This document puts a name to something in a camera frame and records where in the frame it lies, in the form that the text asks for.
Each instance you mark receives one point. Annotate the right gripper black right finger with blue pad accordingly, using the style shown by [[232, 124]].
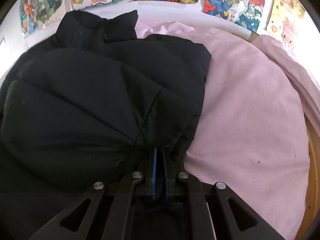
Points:
[[215, 210]]

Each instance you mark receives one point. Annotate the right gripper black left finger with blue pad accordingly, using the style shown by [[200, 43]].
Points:
[[103, 211]]

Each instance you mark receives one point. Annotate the black puffer jacket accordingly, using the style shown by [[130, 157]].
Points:
[[84, 104]]

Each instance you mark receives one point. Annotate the pink bed sheet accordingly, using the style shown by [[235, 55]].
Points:
[[252, 133]]

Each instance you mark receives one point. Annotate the folded pink blanket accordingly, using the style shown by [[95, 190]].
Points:
[[297, 75]]

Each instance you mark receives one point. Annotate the pink pigs yellow poster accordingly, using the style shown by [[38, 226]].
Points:
[[285, 21]]

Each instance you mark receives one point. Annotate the anime girl drawing poster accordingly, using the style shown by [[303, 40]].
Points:
[[38, 14]]

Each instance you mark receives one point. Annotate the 2024 dragon drawing poster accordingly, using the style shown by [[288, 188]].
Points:
[[245, 13]]

